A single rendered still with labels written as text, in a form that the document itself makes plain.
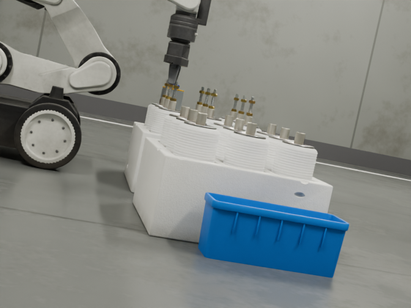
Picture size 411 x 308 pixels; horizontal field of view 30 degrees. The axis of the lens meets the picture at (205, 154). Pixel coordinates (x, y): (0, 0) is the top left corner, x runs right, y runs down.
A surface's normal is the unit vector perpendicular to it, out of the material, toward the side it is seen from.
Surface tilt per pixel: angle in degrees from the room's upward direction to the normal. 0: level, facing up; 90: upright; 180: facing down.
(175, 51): 90
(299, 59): 90
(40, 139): 90
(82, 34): 90
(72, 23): 111
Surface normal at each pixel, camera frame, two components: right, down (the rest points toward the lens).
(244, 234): 0.18, 0.15
